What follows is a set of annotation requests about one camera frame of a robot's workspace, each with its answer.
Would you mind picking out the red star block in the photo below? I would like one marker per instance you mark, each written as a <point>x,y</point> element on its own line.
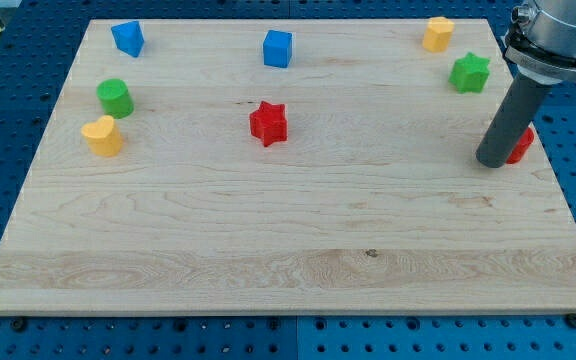
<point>269,124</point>

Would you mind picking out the blue cube block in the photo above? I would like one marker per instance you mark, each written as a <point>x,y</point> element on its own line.
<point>277,49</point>

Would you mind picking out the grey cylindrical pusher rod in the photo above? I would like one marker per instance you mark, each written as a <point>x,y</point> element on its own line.
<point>520,104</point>

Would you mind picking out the blue triangle block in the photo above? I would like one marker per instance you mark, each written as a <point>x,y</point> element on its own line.
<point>128,38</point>

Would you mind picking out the yellow pentagon block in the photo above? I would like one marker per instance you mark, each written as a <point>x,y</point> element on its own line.
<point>438,34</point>

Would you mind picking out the wooden board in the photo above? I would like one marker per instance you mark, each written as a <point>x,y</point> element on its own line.
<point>374,205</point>

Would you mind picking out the yellow heart block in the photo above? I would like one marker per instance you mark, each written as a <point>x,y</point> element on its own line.
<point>103,136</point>

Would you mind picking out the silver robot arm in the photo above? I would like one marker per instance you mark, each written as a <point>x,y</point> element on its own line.
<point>541,40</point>

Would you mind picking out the green star block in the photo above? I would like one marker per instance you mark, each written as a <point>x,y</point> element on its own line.
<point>470,73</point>

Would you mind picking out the red cylinder block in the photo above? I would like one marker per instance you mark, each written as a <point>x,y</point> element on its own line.
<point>521,147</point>

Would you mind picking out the green cylinder block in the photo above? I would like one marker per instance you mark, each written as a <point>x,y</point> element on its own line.
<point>115,98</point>

